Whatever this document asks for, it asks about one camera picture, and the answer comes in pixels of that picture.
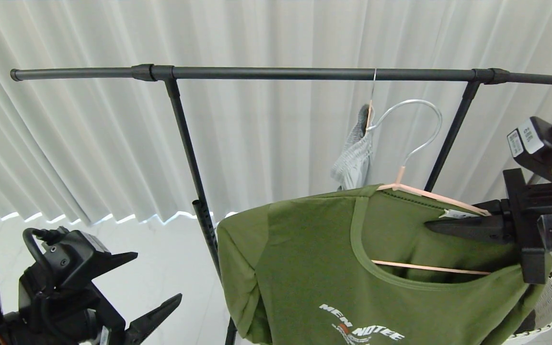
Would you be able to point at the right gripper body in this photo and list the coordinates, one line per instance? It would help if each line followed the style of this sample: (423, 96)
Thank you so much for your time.
(534, 225)

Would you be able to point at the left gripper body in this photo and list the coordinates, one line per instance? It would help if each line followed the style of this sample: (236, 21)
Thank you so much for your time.
(65, 311)

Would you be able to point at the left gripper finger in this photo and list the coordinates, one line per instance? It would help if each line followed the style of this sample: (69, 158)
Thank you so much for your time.
(108, 268)
(149, 326)

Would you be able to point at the pink clothes hanger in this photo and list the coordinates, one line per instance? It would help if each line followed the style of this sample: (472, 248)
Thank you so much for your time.
(369, 115)
(424, 192)

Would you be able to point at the green t-shirt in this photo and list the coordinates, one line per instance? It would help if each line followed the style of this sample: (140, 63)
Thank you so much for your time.
(304, 263)

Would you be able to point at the pale grey shorts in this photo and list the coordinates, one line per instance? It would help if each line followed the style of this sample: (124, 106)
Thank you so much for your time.
(352, 163)

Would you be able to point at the white laundry basket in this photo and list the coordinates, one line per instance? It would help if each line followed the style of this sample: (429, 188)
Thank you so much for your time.
(551, 297)

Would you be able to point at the black clothes rack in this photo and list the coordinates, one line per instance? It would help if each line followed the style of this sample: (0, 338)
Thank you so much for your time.
(304, 73)

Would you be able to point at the white curtain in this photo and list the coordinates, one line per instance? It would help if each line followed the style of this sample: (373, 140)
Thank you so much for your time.
(113, 143)

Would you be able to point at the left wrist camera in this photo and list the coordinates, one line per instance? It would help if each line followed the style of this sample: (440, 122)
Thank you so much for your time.
(72, 249)

